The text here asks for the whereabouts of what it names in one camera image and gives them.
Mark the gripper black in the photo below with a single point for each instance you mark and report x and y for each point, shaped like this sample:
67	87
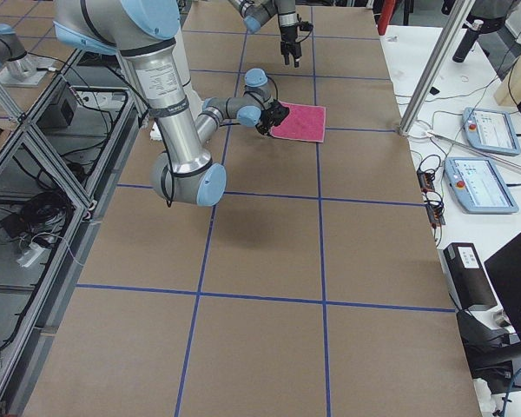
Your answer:
287	36
273	115

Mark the pink and grey towel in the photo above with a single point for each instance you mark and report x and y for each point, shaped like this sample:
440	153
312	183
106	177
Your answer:
305	123

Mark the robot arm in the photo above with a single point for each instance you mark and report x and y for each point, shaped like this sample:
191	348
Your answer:
256	14
143	34

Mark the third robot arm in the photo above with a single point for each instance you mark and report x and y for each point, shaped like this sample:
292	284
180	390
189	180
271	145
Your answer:
17	67

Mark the black orange electronics board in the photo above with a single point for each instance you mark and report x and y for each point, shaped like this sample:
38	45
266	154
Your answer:
433	200

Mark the black cylinder device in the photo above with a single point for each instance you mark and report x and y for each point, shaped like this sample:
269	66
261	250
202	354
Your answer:
485	17

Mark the far teach pendant tablet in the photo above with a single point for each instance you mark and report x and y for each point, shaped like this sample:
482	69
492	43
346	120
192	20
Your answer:
491	131

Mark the teach pendant tablet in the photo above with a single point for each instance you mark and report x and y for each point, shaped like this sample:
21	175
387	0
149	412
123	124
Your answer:
478	186
491	131

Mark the near teach pendant tablet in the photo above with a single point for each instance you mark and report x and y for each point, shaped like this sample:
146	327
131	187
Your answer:
478	186

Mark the black box with label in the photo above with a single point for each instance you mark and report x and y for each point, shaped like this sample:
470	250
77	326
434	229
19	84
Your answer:
471	286

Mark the white power strip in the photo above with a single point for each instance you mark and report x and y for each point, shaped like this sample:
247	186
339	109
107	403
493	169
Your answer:
30	255

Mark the black monitor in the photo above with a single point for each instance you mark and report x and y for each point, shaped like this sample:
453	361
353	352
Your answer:
494	355

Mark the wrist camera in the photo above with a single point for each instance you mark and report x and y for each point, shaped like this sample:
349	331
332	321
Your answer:
305	26

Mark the aluminium frame post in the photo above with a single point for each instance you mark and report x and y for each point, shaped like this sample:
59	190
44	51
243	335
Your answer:
444	42

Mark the aluminium frame rack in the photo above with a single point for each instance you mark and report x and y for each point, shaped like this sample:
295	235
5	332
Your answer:
62	147

